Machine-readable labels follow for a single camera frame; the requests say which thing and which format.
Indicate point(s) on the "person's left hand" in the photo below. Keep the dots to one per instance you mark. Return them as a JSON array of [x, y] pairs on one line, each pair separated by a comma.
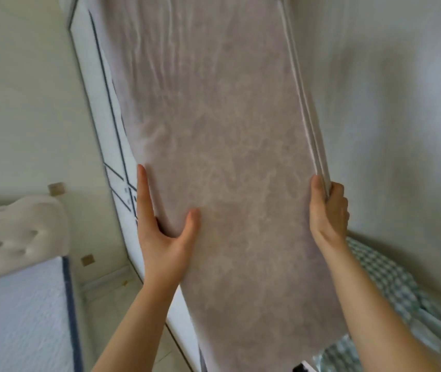
[[161, 251]]

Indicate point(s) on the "person's right hand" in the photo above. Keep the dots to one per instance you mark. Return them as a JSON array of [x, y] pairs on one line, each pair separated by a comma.
[[327, 220]]

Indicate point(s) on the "person's left thumb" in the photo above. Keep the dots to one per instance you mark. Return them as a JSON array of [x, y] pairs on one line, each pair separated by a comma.
[[191, 227]]

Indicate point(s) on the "person's right thumb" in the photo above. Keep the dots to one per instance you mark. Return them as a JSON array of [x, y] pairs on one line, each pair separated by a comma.
[[316, 195]]

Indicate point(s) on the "grey-backed thin mattress pad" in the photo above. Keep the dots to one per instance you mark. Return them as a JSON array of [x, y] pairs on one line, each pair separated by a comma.
[[224, 158]]

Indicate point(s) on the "person's right forearm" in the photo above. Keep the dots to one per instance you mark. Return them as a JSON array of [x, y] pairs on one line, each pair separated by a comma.
[[371, 313]]

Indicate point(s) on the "person's left forearm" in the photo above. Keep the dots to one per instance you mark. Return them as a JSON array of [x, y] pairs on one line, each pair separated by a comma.
[[135, 333]]

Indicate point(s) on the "white baseboard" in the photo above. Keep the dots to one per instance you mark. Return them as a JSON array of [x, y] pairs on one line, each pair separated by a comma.
[[108, 277]]

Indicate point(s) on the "green checked blanket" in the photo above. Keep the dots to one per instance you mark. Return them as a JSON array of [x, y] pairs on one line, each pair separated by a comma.
[[395, 290]]

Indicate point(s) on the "white wardrobe with navy lines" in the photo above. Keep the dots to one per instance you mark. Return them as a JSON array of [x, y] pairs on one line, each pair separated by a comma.
[[106, 123]]

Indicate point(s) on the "white tufted headboard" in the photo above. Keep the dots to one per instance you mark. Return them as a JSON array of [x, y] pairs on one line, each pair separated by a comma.
[[15, 236]]

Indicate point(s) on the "white mattress with navy trim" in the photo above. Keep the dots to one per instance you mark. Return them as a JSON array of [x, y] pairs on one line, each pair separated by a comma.
[[19, 317]]

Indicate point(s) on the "brass wall socket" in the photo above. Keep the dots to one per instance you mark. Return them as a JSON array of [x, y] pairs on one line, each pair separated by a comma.
[[88, 260], [56, 189]]

